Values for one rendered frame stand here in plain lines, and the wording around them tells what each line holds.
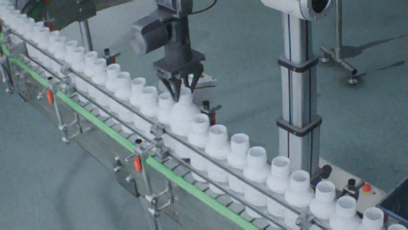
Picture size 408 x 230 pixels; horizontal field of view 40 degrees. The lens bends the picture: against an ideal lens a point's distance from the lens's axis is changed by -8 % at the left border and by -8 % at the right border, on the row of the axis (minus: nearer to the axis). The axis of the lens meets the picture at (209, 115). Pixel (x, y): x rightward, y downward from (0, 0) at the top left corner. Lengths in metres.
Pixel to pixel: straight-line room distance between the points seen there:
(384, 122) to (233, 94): 0.93
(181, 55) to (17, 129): 2.47
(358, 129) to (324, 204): 2.14
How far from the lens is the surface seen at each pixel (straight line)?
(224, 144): 1.27
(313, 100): 2.05
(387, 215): 1.39
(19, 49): 2.04
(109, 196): 2.94
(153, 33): 1.19
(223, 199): 1.34
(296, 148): 2.11
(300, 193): 1.14
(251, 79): 3.67
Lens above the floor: 1.91
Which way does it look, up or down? 34 degrees down
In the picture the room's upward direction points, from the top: 6 degrees counter-clockwise
